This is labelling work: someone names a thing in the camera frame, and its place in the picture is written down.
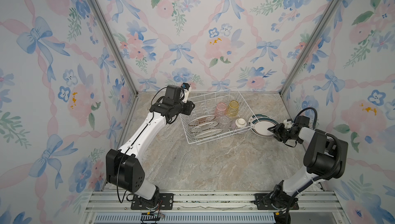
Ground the green rimmed plate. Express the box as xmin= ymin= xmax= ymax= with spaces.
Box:
xmin=249 ymin=115 xmax=275 ymax=134
xmin=251 ymin=117 xmax=278 ymax=137

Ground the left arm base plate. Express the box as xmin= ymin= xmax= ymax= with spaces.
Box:
xmin=131 ymin=193 xmax=174 ymax=211

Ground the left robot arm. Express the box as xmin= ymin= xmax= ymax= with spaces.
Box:
xmin=106 ymin=83 xmax=195 ymax=209

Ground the white wire dish rack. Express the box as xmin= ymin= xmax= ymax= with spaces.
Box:
xmin=181 ymin=88 xmax=254 ymax=145

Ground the pink glass cup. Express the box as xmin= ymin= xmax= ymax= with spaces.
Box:
xmin=215 ymin=102 xmax=228 ymax=118

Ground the yellow glass cup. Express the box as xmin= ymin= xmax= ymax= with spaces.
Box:
xmin=226 ymin=100 xmax=239 ymax=118

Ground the white ceramic bowl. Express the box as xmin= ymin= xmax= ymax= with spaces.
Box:
xmin=230 ymin=118 xmax=248 ymax=132

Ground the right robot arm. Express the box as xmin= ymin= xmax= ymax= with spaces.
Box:
xmin=262 ymin=115 xmax=348 ymax=210

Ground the orange patterned plate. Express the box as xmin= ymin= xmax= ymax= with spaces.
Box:
xmin=188 ymin=115 xmax=216 ymax=127

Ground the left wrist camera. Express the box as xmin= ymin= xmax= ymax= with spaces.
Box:
xmin=180 ymin=83 xmax=191 ymax=103

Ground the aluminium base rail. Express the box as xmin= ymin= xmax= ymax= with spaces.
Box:
xmin=80 ymin=189 xmax=350 ymax=224

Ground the clear glass cup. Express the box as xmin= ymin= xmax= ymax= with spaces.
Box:
xmin=218 ymin=115 xmax=230 ymax=131

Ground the grey patterned plate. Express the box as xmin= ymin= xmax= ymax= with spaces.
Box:
xmin=194 ymin=129 xmax=223 ymax=140
xmin=190 ymin=122 xmax=219 ymax=133

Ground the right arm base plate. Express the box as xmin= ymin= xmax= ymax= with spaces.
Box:
xmin=253 ymin=193 xmax=291 ymax=211

